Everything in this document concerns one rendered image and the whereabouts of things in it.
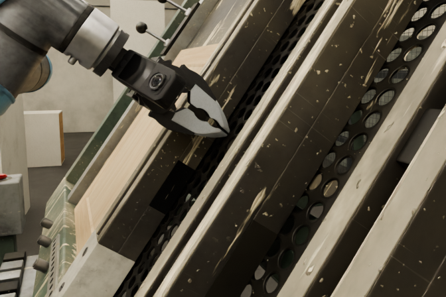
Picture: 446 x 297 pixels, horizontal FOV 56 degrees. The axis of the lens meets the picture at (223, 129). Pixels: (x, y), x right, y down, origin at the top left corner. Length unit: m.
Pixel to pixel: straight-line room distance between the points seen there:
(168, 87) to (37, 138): 5.60
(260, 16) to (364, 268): 0.53
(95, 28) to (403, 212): 0.44
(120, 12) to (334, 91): 4.44
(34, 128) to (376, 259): 5.90
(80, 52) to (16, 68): 0.08
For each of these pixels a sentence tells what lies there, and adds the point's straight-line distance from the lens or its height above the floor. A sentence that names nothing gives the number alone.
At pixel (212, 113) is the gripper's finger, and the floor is 1.23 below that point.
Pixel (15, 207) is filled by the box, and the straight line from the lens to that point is 1.54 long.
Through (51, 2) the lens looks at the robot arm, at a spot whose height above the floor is 1.37.
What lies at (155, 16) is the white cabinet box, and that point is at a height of 1.88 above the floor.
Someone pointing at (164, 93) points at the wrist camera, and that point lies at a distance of 0.51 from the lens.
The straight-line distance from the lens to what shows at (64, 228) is 1.12.
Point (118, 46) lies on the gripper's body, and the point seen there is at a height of 1.32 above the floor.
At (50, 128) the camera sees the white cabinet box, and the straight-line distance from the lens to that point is 6.04.
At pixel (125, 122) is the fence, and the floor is 1.13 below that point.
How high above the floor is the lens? 1.29
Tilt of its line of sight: 8 degrees down
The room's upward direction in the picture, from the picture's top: straight up
